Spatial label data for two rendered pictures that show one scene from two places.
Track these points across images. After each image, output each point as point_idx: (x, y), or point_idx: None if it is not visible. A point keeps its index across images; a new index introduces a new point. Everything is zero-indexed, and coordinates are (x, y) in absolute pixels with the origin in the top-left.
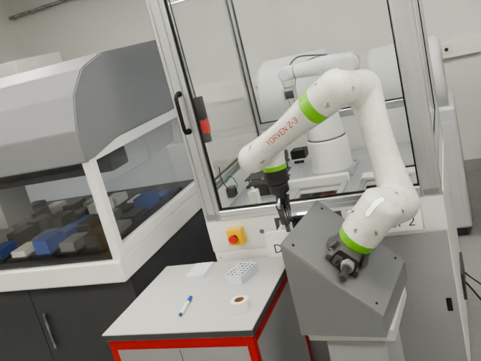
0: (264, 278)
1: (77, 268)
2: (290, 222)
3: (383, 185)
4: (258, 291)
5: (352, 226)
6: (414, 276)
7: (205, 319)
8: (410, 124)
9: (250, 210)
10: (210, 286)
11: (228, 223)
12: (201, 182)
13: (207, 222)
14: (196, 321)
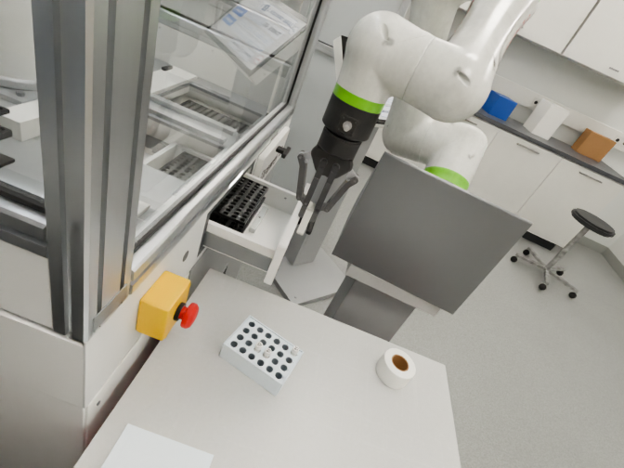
0: (288, 323)
1: None
2: (312, 202)
3: (428, 117)
4: (337, 340)
5: (474, 173)
6: None
7: (420, 443)
8: (320, 22)
9: (189, 219)
10: (278, 438)
11: (142, 287)
12: (113, 185)
13: (90, 337)
14: (430, 464)
